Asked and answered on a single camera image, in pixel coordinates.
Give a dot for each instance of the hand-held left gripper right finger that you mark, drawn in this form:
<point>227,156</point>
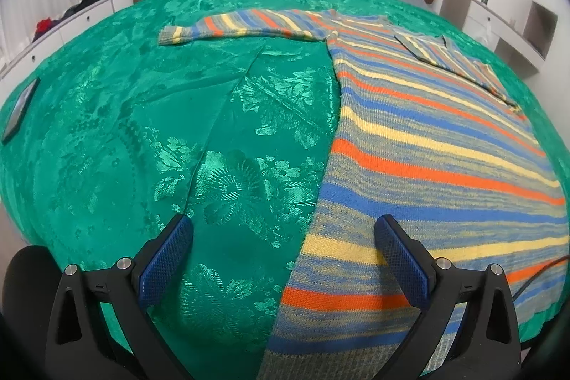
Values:
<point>403,262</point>

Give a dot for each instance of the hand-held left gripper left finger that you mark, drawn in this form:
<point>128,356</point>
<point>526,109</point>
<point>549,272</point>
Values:
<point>162,262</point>

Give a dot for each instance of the striped knit sweater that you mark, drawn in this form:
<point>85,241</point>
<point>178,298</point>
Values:
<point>423,166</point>

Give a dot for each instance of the dark clothes pile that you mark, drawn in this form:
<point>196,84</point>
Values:
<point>87,1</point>

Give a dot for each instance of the green floral blanket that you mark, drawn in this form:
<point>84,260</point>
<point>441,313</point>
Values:
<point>133,117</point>

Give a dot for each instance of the black smartphone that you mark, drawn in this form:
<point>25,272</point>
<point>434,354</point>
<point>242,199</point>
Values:
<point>20,110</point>

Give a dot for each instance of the clear plastic bag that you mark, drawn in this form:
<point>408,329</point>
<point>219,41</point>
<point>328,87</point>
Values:
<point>483,32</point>

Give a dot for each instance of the white drawer cabinet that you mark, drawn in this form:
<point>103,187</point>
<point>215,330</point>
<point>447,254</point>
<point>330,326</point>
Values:
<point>67,32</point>

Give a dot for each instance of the white desk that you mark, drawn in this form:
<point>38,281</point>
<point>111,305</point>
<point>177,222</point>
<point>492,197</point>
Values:
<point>512,28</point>

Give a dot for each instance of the red cloth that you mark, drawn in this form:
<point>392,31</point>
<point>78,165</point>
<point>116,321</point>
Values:
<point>44,28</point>

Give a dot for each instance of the white wardrobe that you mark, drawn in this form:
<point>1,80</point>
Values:
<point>541,30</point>

